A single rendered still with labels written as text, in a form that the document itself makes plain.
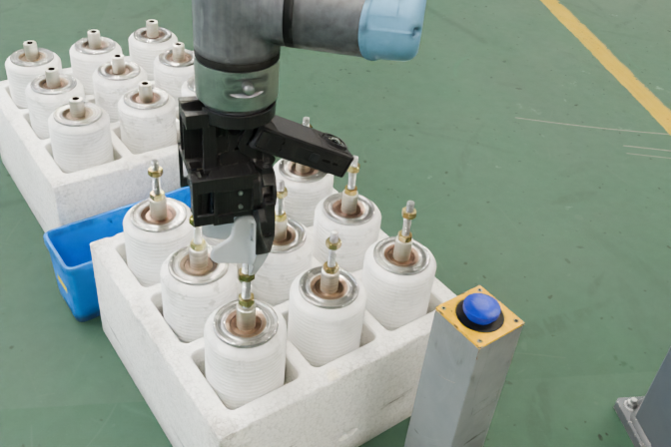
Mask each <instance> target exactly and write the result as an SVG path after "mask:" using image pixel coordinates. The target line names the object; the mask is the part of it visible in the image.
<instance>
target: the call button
mask: <svg viewBox="0 0 671 447"><path fill-rule="evenodd" d="M500 310H501V308H500V305H499V303H498V301H497V300H496V299H495V298H493V297H492V296H490V295H488V294H485V293H472V294H470V295H468V296H467V297H466V298H465V300H464V302H463V311H464V313H465V314H466V316H467V318H468V319H469V320H471V321H472V322H474V323H477V324H481V325H485V324H489V323H491V322H493V321H495V320H496V319H497V318H498V317H499V314H500Z"/></svg>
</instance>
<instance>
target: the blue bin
mask: <svg viewBox="0 0 671 447"><path fill-rule="evenodd" d="M165 196H166V198H171V199H174V200H177V201H179V202H181V203H183V204H185V205H186V206H187V207H189V208H190V207H191V195H190V187H184V188H180V189H177V190H174V191H171V192H168V193H165ZM140 202H141V201H140ZM138 203H139V202H136V203H133V204H130V205H127V206H124V207H121V208H117V209H114V210H111V211H108V212H105V213H102V214H99V215H95V216H92V217H89V218H86V219H83V220H80V221H77V222H73V223H68V224H65V225H62V226H59V227H56V228H52V229H50V230H48V231H47V232H45V233H44V236H43V238H44V241H45V244H46V246H47V248H48V249H49V251H50V255H51V259H52V262H53V266H54V270H55V274H56V278H57V282H58V286H59V290H60V293H61V295H62V296H63V298H64V300H65V301H66V303H67V305H68V306H69V308H70V310H71V311H72V313H73V315H74V316H75V318H76V319H77V320H78V321H80V322H84V321H88V320H90V319H93V318H95V317H98V316H100V315H101V313H100V306H99V300H98V293H97V286H96V280H95V273H94V267H93V260H92V255H91V248H90V243H91V242H93V241H96V240H99V239H103V238H106V237H113V236H115V235H116V234H118V233H121V232H124V227H123V220H124V217H125V215H126V213H127V212H128V211H129V210H130V209H131V208H132V207H133V206H135V205H136V204H138Z"/></svg>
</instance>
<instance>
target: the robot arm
mask: <svg viewBox="0 0 671 447"><path fill-rule="evenodd" d="M425 5H426V0H192V16H193V39H194V75H195V94H196V96H188V97H179V98H178V103H179V121H180V139H181V142H180V143H178V154H179V171H180V187H181V188H183V187H190V195H191V207H190V211H191V213H192V215H193V218H194V227H197V226H201V227H202V234H203V236H205V237H207V238H217V239H225V240H224V241H222V242H221V243H219V244H217V245H216V246H214V247H213V248H212V250H211V254H210V256H211V259H212V260H213V261H214V262H218V263H247V264H248V265H249V275H254V274H256V273H257V272H258V270H259V269H260V268H261V266H262V265H263V263H264V262H265V260H266V259H267V257H268V255H269V252H271V250H272V245H273V241H274V237H275V230H276V215H275V207H276V203H277V178H276V173H275V170H274V168H273V166H272V164H273V163H274V162H275V157H274V156H276V157H279V158H282V159H285V160H288V161H291V162H294V163H297V164H301V165H304V166H307V167H310V168H313V169H316V170H318V171H321V172H323V173H326V174H331V175H334V176H337V177H340V178H343V176H344V175H345V173H346V172H347V170H348V168H349V167H350V165H351V163H352V162H353V160H354V157H353V155H352V154H351V153H350V151H349V150H348V149H347V148H348V146H347V145H346V143H345V142H344V141H343V140H342V139H341V138H339V137H337V136H335V135H333V134H329V133H324V132H321V131H318V130H316V129H313V128H310V127H308V126H305V125H302V124H299V123H297V122H294V121H291V120H288V119H286V118H283V117H280V116H278V115H276V101H277V97H278V94H279V69H280V56H281V46H284V47H290V48H297V49H304V50H312V51H319V52H326V53H334V54H341V55H348V56H355V57H363V58H365V59H367V60H370V61H376V60H379V59H382V60H392V61H409V60H411V59H412V58H414V57H415V55H416V54H417V52H418V48H419V43H420V37H421V31H422V25H423V18H424V12H425ZM183 162H184V164H185V167H186V170H187V173H188V174H187V175H186V176H185V177H184V171H183Z"/></svg>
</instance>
